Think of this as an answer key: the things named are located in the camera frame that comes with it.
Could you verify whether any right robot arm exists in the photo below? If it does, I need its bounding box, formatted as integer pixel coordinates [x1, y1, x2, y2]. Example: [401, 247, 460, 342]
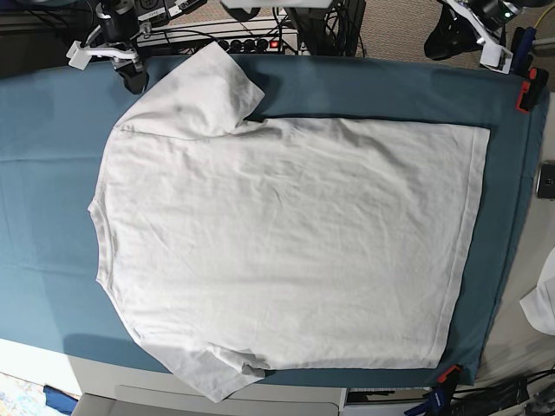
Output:
[95, 1, 149, 94]

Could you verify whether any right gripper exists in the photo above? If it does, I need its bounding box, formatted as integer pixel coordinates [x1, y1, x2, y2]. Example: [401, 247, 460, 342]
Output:
[111, 58, 149, 94]

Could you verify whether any white T-shirt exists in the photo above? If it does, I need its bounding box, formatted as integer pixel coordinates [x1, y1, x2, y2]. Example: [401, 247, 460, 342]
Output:
[88, 43, 490, 402]

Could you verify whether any blue black clamp top right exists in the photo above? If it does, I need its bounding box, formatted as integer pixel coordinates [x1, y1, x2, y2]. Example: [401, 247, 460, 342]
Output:
[503, 26, 537, 79]

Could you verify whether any orange black clamp top right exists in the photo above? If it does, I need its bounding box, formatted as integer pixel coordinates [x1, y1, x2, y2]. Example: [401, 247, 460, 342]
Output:
[516, 68, 549, 114]

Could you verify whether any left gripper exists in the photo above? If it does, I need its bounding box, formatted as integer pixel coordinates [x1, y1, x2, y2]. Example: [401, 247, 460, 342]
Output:
[424, 3, 476, 61]

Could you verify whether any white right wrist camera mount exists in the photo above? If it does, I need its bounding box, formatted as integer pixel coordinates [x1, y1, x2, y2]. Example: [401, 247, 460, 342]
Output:
[66, 41, 140, 70]

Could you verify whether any blue cloth bottom left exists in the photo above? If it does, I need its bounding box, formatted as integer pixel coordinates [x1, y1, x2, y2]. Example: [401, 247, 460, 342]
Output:
[42, 386, 78, 415]

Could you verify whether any white cloth right edge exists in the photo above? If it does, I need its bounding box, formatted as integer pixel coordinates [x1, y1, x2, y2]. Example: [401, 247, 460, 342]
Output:
[519, 250, 555, 335]

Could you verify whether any grey plastic bin bottom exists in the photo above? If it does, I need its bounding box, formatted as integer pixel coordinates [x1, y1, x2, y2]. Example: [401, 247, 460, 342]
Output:
[73, 386, 340, 415]

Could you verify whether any grey foot pedal box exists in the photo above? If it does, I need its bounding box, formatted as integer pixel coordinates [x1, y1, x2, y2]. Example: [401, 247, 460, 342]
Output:
[134, 0, 167, 21]

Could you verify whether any black power strip red switch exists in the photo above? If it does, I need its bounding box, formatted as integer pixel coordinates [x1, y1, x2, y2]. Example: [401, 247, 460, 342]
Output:
[217, 37, 298, 55]

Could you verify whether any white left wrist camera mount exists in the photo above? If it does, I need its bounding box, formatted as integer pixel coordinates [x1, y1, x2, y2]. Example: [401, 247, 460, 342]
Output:
[445, 0, 513, 75]

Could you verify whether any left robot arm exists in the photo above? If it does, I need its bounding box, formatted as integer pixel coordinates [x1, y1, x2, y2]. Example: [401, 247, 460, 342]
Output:
[424, 1, 523, 61]

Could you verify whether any orange blue clamp bottom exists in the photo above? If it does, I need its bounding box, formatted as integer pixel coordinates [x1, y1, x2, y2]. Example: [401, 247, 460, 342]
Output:
[404, 365, 463, 416]

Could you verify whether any silver device right edge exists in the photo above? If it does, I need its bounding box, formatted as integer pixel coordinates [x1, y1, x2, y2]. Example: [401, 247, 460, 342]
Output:
[536, 160, 555, 200]

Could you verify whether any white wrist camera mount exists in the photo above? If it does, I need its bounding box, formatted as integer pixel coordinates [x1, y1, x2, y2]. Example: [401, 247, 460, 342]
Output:
[445, 0, 513, 75]
[66, 41, 140, 70]

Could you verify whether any teal table cloth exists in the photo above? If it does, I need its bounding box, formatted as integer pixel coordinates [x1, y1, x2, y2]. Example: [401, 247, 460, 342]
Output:
[1, 55, 553, 387]

